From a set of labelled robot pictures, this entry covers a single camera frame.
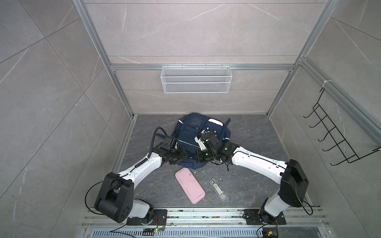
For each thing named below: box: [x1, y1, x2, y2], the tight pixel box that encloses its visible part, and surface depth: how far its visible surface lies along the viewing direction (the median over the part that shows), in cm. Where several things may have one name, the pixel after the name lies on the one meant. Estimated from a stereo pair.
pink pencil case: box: [174, 167, 206, 205], surface depth 83 cm
